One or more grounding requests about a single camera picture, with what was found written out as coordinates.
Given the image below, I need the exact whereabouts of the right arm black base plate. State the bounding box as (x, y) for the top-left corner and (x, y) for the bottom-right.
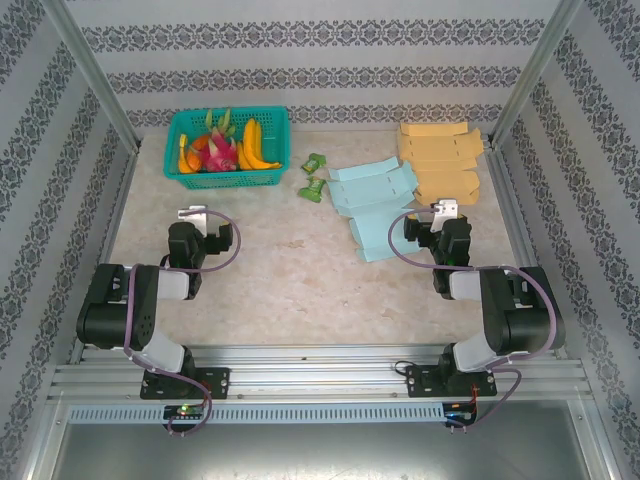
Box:
(404, 364), (499, 400)

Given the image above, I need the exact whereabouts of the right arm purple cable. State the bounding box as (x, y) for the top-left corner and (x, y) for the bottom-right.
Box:
(389, 207), (557, 432)

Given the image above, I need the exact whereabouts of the aluminium frame post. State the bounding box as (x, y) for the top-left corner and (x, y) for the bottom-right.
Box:
(488, 0), (586, 149)
(39, 0), (145, 154)

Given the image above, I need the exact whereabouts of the grey metal panel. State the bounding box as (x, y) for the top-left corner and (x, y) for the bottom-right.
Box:
(29, 419), (616, 480)

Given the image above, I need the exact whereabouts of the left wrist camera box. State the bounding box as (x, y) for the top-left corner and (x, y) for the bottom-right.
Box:
(177, 204), (211, 237)

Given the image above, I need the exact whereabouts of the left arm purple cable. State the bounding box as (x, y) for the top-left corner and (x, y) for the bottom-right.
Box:
(121, 208), (243, 437)

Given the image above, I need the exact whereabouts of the orange paper box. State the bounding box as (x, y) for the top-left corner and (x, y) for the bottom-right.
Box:
(397, 122), (485, 206)

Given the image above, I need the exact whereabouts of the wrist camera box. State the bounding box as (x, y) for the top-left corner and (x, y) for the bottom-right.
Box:
(177, 204), (211, 237)
(430, 198), (460, 232)

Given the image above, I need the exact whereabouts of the light blue paper box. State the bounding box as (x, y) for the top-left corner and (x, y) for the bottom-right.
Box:
(327, 156), (419, 264)

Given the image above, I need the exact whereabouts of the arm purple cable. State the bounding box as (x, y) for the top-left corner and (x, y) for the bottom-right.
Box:
(389, 207), (557, 432)
(121, 208), (243, 437)

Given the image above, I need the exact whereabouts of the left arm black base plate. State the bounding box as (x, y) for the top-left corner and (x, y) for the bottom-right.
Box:
(139, 367), (232, 401)

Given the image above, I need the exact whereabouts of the aluminium side rail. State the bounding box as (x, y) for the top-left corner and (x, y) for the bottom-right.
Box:
(68, 147), (144, 364)
(482, 134), (571, 361)

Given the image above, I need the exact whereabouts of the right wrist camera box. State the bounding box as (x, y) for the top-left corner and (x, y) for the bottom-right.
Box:
(430, 198), (460, 232)

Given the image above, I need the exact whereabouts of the teal plastic basket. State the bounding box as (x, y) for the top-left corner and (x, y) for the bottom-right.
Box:
(164, 105), (292, 191)

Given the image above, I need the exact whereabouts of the slotted grey cable duct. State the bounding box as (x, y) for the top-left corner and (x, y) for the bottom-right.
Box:
(67, 403), (449, 426)

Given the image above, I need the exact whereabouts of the pink dragon fruit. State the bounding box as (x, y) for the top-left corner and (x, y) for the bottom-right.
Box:
(199, 108), (240, 174)

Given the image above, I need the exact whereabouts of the orange mango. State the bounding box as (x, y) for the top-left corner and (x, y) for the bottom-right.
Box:
(177, 149), (205, 174)

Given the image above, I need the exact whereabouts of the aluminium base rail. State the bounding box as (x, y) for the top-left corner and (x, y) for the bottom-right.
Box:
(47, 343), (596, 404)

